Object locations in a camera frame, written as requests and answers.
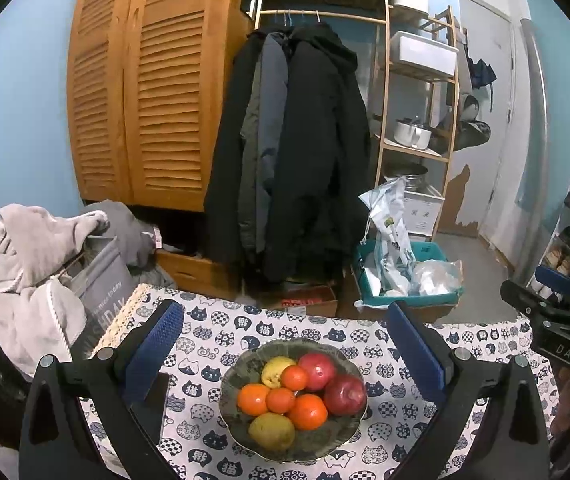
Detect yellow pear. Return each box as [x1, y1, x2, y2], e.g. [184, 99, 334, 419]
[248, 411, 296, 451]

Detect cat print tablecloth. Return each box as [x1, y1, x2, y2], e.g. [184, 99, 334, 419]
[92, 284, 560, 480]

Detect clear plastic bag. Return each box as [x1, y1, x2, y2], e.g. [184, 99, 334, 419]
[411, 259, 464, 297]

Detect teal plastic basket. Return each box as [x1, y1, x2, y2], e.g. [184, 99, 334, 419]
[355, 241, 460, 308]

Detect wooden louvered wardrobe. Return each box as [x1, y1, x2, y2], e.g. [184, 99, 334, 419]
[66, 0, 256, 213]

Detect large orange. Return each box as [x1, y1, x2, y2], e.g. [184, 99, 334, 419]
[287, 394, 329, 431]

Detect grey vertical pipe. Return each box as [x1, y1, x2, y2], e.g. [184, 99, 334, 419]
[515, 17, 552, 281]

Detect brown cardboard box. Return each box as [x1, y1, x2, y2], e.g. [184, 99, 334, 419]
[337, 265, 458, 323]

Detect wooden clothes rail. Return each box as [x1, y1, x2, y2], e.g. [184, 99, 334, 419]
[255, 7, 388, 26]

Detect white door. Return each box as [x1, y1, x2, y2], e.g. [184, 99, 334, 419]
[457, 0, 516, 241]

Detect red apple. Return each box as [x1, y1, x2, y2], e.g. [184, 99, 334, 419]
[298, 352, 337, 392]
[323, 374, 368, 416]

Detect black hooded coat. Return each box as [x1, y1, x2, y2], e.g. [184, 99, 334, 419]
[265, 22, 372, 283]

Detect white cooking pot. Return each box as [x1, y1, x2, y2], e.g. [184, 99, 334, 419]
[394, 117, 433, 150]

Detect red print cardboard box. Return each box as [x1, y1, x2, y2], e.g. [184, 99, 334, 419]
[270, 282, 338, 317]

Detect green glass bowl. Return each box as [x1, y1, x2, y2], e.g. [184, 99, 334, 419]
[219, 338, 370, 462]

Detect dark grey hoodie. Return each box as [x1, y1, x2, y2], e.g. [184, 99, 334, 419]
[82, 199, 160, 268]

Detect wooden shelf rack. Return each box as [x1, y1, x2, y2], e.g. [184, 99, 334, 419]
[374, 0, 460, 241]

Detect grey jacket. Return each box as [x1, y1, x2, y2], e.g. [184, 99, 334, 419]
[237, 32, 290, 256]

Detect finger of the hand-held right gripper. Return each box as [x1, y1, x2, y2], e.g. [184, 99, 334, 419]
[535, 265, 570, 303]
[500, 280, 570, 327]

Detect white drawer box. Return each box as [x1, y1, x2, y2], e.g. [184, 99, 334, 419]
[402, 185, 446, 238]

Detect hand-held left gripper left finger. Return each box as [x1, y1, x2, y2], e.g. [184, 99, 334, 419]
[19, 299, 186, 480]

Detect white patterned bag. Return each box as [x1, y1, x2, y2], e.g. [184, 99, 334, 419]
[359, 176, 416, 296]

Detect grey laundry bag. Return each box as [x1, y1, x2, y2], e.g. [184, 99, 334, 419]
[67, 237, 138, 361]

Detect yellow lemon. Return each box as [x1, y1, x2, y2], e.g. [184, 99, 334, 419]
[261, 356, 297, 388]

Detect dark blue umbrella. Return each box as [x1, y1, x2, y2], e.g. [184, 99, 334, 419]
[467, 57, 497, 91]

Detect black jacket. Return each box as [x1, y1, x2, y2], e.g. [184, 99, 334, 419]
[204, 30, 266, 266]

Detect wooden drawer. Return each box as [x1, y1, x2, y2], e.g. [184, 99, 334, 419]
[155, 250, 240, 301]

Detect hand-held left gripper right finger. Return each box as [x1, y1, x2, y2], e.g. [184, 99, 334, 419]
[386, 300, 552, 480]

